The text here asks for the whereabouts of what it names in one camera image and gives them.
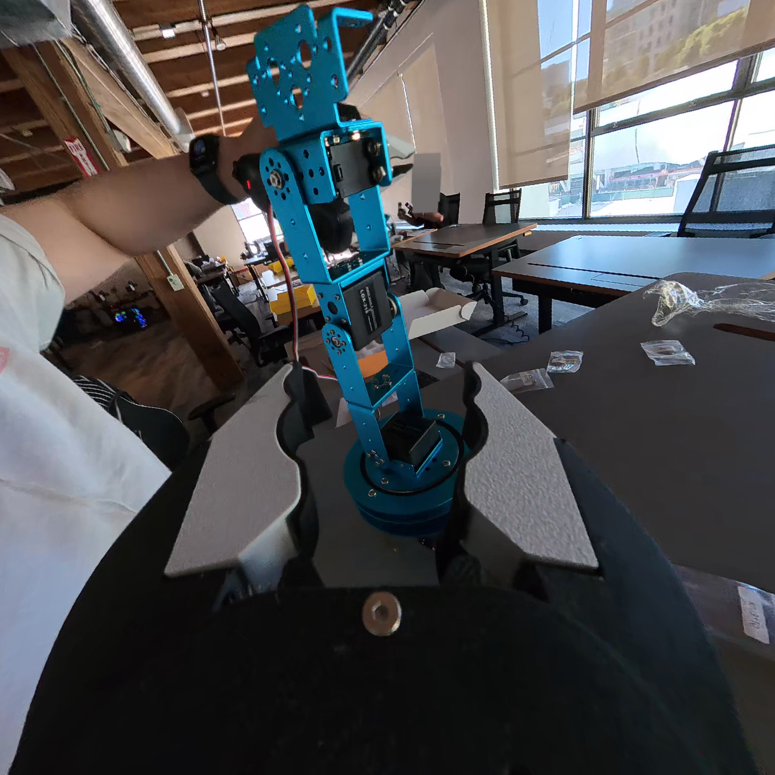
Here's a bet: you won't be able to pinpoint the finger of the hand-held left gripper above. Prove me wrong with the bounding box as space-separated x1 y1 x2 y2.
385 133 417 179

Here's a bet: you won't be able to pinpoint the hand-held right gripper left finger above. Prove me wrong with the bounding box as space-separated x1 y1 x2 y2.
165 363 333 597

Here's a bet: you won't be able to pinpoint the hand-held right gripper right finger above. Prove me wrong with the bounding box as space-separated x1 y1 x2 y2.
436 362 600 577

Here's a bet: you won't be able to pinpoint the blue toy robot arm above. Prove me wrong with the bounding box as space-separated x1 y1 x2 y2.
245 3 470 536

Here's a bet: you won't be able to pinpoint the person's left forearm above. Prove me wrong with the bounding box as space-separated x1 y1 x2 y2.
0 154 222 304

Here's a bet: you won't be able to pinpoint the wood-edged dark desk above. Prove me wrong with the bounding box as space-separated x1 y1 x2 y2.
394 223 536 322

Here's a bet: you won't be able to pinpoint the dark grey desk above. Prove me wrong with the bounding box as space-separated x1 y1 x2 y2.
293 272 775 597

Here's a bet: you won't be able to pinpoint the grey office desk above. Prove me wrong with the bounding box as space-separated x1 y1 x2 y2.
493 233 775 331

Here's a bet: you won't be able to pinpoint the person's left hand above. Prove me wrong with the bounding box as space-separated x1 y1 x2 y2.
218 118 279 173

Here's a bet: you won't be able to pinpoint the black smartwatch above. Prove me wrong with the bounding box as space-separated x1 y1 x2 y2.
188 134 246 205

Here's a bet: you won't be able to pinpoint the black striped chair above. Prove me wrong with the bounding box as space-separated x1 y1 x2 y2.
73 375 237 467

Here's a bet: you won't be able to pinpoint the black mesh chair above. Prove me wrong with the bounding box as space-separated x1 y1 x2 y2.
483 189 523 226
677 145 775 238

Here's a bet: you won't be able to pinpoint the yellow storage bins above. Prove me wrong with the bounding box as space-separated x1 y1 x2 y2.
266 257 318 316

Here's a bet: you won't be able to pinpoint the black office chair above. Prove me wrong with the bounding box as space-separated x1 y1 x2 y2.
209 281 285 364
448 242 528 306

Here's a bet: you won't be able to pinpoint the white roller blind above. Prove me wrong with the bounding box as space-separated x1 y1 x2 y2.
487 0 591 189

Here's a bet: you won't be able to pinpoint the wooden pillar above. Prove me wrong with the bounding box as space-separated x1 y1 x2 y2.
0 48 243 391

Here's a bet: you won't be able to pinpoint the white cardboard box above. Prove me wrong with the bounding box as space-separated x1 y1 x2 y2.
402 287 479 340

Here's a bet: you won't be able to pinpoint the red and white sign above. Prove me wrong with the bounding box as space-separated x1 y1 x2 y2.
62 136 101 178

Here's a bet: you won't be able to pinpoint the person's white shirt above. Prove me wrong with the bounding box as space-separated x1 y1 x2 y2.
0 215 173 764

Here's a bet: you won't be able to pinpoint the clear bag with white label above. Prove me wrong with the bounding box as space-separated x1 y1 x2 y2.
678 566 775 661

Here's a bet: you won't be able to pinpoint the crumpled clear plastic wrap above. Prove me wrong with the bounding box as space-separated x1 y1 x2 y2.
643 280 775 328

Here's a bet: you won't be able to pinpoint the translucent roller blind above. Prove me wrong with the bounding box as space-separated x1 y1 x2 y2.
572 0 775 115

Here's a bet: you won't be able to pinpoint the red black white servo cable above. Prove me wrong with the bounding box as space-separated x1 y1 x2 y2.
266 203 340 382

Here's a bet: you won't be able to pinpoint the silver duct pipe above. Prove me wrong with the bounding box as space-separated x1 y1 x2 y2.
73 0 195 152

